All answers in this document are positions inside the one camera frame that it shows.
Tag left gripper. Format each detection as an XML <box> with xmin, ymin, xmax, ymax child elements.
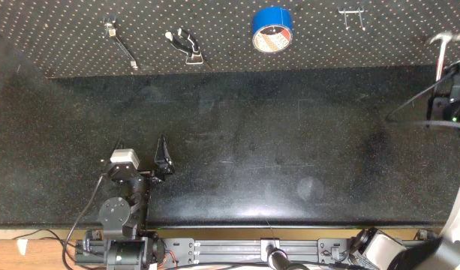
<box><xmin>101</xmin><ymin>135</ymin><xmax>176</xmax><ymax>185</ymax></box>

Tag black and white pliers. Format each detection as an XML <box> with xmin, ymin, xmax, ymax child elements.
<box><xmin>164</xmin><ymin>28</ymin><xmax>212</xmax><ymax>71</ymax></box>

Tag roll of blue tape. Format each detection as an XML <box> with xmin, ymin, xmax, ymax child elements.
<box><xmin>251</xmin><ymin>5</ymin><xmax>293</xmax><ymax>54</ymax></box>

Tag hammer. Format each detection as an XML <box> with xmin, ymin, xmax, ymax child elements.
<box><xmin>428</xmin><ymin>31</ymin><xmax>460</xmax><ymax>82</ymax></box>

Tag black pegboard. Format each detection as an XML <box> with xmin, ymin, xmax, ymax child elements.
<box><xmin>0</xmin><ymin>0</ymin><xmax>460</xmax><ymax>79</ymax></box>

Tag wrench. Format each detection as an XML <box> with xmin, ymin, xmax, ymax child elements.
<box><xmin>104</xmin><ymin>22</ymin><xmax>140</xmax><ymax>71</ymax></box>

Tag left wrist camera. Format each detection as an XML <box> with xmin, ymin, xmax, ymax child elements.
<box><xmin>110</xmin><ymin>148</ymin><xmax>140</xmax><ymax>169</ymax></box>

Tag black cable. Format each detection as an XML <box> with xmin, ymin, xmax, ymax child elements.
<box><xmin>62</xmin><ymin>174</ymin><xmax>105</xmax><ymax>270</ymax></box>
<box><xmin>385</xmin><ymin>69</ymin><xmax>460</xmax><ymax>132</ymax></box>

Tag thin black wire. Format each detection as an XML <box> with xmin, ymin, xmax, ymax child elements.
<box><xmin>11</xmin><ymin>228</ymin><xmax>68</xmax><ymax>248</ymax></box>

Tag mounting rail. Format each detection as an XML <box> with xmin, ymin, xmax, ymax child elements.
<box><xmin>74</xmin><ymin>228</ymin><xmax>440</xmax><ymax>270</ymax></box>

